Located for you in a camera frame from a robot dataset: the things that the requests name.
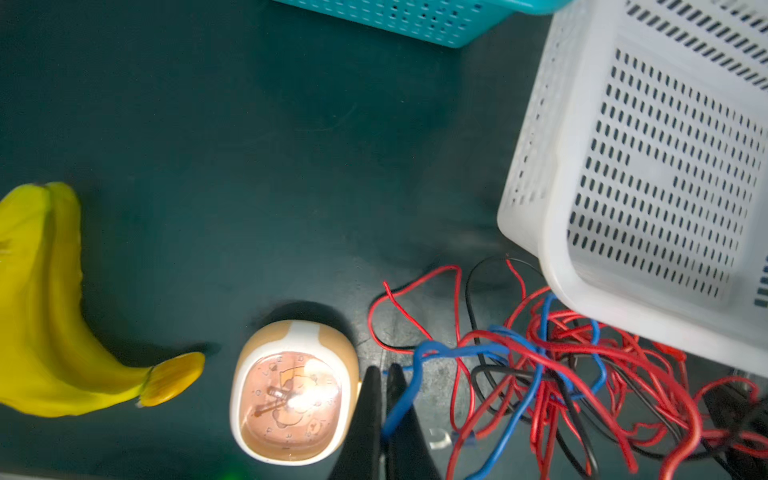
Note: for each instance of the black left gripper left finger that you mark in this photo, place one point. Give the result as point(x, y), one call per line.
point(360, 454)

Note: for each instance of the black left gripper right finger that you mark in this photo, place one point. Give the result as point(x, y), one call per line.
point(407, 455)

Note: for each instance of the yellow banana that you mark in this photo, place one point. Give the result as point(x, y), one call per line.
point(52, 364)

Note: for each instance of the white basket near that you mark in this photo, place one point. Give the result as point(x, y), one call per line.
point(639, 179)

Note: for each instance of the teal plastic basket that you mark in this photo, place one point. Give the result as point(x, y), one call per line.
point(449, 23)

